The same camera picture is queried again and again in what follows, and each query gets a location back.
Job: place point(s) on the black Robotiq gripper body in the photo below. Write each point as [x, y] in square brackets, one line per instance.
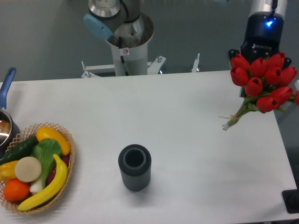
[262, 36]

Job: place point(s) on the red tulip bouquet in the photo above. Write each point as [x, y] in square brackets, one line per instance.
[264, 84]

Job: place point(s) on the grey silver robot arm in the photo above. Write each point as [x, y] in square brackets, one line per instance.
[124, 26]

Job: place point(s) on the black device at table edge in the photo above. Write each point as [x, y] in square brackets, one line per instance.
[291, 200]

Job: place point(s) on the dark grey ribbed vase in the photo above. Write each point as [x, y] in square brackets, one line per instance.
[135, 166]

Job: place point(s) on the dark red plastic vegetable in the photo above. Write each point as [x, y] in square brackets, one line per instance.
[52, 174]

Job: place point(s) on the yellow plastic squash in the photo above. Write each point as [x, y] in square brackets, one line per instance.
[46, 132]

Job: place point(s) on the green plastic bok choy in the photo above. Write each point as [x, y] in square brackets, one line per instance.
[44, 152]

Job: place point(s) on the woven wicker basket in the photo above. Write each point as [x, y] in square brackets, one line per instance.
[20, 137]

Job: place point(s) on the yellow plastic banana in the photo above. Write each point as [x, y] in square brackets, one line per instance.
[51, 190]

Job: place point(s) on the green plastic cucumber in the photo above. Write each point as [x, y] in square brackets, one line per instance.
[19, 151]

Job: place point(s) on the beige round disc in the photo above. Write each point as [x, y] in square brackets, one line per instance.
[28, 169]

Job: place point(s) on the yellow plastic bell pepper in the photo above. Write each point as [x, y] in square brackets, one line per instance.
[7, 171]

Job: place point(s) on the orange plastic fruit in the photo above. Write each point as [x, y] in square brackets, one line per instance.
[16, 190]

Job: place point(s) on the white frame at right edge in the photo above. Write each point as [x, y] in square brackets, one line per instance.
[297, 85]

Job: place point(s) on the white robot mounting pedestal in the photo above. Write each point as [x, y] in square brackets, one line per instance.
[127, 62]

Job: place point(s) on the blue handled saucepan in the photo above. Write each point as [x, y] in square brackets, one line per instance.
[8, 128]

